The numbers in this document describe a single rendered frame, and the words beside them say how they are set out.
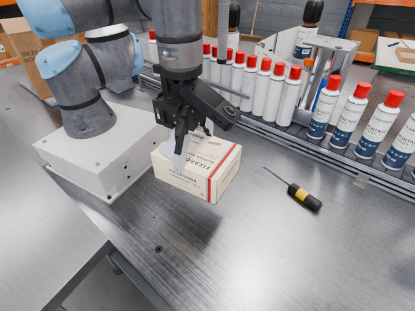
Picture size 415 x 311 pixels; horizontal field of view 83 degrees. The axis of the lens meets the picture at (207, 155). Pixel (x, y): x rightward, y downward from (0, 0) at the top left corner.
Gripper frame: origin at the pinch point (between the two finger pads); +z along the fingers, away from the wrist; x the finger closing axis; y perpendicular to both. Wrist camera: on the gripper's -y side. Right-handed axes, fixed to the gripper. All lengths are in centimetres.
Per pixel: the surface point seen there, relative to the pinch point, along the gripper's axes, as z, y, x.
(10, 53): 68, 396, -130
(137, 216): 17.2, 12.5, 11.2
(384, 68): 23, -44, -151
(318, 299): 18.2, -32.1, 8.0
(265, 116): 10.6, -3.3, -40.5
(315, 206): 16.1, -26.9, -13.1
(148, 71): 11, 64, -55
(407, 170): 14, -47, -36
